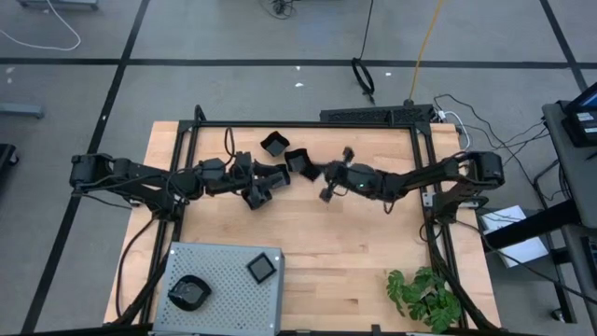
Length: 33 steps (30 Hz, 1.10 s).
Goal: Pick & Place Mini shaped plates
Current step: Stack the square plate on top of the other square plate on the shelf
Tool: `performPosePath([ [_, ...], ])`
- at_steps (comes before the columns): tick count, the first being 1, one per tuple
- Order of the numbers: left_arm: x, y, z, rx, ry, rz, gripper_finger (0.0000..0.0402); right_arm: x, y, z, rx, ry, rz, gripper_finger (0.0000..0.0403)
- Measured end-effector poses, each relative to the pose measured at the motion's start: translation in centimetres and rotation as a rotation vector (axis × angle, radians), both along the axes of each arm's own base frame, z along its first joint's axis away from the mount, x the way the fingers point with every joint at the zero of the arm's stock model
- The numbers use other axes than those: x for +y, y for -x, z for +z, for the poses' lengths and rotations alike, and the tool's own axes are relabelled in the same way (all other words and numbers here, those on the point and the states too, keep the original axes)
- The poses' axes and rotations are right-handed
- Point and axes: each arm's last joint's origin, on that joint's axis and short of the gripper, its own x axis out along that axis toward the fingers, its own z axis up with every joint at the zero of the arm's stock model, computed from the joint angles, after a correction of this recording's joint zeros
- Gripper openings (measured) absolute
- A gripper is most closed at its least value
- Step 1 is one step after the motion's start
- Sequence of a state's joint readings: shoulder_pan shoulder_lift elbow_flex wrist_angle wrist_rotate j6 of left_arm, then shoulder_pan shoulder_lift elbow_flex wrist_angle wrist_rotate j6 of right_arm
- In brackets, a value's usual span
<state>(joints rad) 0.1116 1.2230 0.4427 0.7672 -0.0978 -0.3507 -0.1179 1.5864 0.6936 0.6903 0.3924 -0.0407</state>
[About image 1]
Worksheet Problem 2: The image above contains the black aluminium table frame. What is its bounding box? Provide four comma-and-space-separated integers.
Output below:
111, 105, 503, 336

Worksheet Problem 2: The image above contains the black desk support beam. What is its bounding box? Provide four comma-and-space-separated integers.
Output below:
482, 198, 582, 251

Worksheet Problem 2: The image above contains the grey table foot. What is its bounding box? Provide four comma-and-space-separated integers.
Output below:
16, 0, 100, 11
0, 102, 47, 120

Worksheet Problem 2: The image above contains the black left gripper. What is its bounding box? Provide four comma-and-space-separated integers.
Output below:
199, 151, 289, 195

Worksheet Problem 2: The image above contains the black electronic device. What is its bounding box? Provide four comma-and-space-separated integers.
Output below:
561, 109, 597, 148

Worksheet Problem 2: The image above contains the artificial green leafy plant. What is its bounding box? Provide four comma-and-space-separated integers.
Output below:
384, 265, 463, 335

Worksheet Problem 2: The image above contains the white power cable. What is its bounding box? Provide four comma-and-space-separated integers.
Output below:
436, 109, 472, 154

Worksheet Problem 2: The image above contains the grey perforated metal shelf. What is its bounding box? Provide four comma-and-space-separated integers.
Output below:
149, 241, 286, 336

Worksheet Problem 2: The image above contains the yellow hanging cable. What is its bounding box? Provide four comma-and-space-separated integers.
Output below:
407, 0, 444, 105

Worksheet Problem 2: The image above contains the black rounded glossy plastic plate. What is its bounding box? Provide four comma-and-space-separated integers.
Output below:
167, 274, 213, 313

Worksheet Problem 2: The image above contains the small black square plastic plate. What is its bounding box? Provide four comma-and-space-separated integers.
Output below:
245, 252, 278, 285

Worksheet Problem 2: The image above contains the black cable bundle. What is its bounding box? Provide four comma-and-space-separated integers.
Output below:
258, 0, 299, 21

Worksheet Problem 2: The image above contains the black hanging cable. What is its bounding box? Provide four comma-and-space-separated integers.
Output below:
350, 0, 377, 106

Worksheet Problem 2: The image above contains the white floor cable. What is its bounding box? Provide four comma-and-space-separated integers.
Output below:
0, 0, 83, 52

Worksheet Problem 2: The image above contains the black perforated metal panel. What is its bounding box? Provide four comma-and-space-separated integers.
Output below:
319, 103, 437, 126

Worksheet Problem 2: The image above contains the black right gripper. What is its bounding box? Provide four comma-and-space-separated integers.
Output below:
302, 147, 382, 203

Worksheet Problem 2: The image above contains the black floor cable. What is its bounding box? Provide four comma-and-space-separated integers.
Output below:
432, 92, 551, 169

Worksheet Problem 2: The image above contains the tablet with blue screen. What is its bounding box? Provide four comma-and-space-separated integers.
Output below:
562, 81, 597, 113

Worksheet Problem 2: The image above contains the grey side desk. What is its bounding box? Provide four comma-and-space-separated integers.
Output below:
540, 100, 597, 230

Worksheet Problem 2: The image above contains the white paper sheet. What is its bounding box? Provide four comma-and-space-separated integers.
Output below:
479, 203, 550, 270

